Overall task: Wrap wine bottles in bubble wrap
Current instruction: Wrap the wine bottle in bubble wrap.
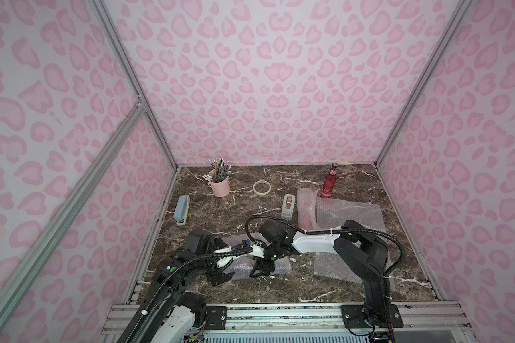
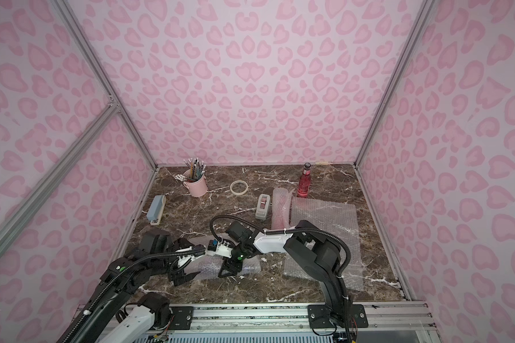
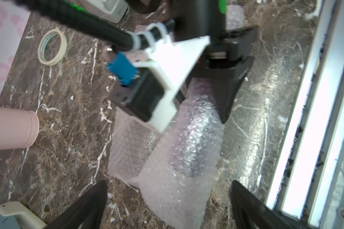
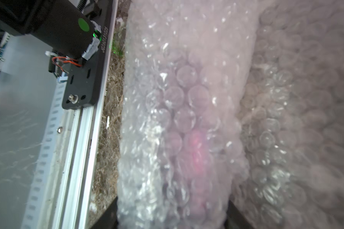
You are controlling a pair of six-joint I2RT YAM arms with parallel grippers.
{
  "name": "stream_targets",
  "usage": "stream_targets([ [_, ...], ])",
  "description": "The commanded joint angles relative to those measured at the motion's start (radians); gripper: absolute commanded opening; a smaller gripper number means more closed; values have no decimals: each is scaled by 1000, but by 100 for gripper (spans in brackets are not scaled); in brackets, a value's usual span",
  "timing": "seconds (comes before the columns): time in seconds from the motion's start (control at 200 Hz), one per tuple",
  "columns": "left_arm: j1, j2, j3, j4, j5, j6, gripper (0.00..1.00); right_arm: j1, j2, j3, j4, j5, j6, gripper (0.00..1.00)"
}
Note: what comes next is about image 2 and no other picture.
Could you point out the tape roll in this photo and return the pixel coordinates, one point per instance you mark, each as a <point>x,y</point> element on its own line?
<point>239,187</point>

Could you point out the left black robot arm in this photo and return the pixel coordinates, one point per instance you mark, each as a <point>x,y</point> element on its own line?
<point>156,254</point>

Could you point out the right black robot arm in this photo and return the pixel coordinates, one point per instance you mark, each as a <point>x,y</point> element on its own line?
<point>320,254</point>

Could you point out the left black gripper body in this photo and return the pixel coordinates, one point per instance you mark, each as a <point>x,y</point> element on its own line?
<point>179,270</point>

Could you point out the pink pencil cup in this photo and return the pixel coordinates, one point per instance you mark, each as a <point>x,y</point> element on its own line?
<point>197,188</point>

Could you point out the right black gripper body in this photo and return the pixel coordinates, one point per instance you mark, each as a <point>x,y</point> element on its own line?
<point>229,261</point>

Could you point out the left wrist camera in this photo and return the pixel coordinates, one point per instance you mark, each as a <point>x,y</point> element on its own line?
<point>194,253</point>

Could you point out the red bottle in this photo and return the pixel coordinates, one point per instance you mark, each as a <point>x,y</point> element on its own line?
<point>304,181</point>

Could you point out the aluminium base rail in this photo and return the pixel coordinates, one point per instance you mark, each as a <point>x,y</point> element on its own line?
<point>271,322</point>

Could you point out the grey stapler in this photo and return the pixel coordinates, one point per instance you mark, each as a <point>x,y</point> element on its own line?
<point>155,212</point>

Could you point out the white tape dispenser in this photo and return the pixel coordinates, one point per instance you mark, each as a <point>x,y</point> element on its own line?
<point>263,206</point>

